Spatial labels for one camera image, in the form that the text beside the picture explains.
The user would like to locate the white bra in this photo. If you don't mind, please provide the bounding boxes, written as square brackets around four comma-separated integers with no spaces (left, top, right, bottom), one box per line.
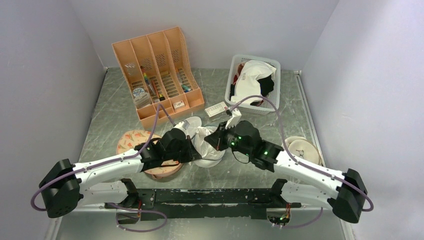
[194,125,226,160]
[229,60,277,103]

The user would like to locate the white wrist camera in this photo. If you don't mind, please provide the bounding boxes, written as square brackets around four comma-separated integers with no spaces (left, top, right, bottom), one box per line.
[173,120,191,137]
[225,108,242,129]

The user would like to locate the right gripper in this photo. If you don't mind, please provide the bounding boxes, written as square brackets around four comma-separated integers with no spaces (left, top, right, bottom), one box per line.
[204,121,253,157]

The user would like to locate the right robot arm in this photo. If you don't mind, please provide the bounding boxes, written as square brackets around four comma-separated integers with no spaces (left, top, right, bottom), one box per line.
[204,120,368,224]

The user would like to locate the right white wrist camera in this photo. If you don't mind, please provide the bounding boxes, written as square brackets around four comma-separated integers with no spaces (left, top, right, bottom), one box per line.
[225,108,242,129]

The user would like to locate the orange plastic file organizer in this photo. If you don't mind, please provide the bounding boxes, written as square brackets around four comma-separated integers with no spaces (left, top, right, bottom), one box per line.
[112,26,205,129]

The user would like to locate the round patterned tape roll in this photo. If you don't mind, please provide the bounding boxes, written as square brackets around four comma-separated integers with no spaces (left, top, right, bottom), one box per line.
[132,87,145,98]

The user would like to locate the white grey deli box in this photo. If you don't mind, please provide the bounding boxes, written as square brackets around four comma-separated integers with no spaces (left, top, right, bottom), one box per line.
[204,101,228,118]

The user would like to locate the pink bra in basket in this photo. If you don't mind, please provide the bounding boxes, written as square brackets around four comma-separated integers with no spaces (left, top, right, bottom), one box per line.
[235,61,247,77]

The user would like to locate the small white staples box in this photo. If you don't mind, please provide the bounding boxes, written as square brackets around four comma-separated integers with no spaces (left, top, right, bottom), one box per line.
[172,100,185,110]

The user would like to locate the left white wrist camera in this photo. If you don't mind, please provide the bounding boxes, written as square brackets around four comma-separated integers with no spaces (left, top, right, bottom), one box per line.
[173,120,191,137]

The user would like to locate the white plastic basket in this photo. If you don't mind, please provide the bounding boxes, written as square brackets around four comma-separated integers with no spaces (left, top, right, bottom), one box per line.
[224,54,281,115]

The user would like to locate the white mesh laundry bag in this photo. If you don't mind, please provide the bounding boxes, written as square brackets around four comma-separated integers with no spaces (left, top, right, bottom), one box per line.
[184,116,225,168]

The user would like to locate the rainbow coloured pen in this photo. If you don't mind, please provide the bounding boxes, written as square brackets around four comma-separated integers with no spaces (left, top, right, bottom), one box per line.
[140,65,156,96]

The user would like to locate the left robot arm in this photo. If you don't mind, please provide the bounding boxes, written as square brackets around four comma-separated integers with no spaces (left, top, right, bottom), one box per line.
[31,127,202,219]

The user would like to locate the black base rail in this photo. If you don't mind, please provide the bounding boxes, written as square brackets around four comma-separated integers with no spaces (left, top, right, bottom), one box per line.
[118,188,288,221]

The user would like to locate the beige bra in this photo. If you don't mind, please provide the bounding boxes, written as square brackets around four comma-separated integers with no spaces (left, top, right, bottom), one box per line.
[284,136,323,166]

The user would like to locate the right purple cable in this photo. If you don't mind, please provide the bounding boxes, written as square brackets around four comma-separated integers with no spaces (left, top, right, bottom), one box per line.
[228,95,375,230]

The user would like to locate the floral peach bra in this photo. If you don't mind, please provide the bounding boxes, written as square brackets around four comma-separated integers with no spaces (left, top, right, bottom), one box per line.
[116,129,183,180]

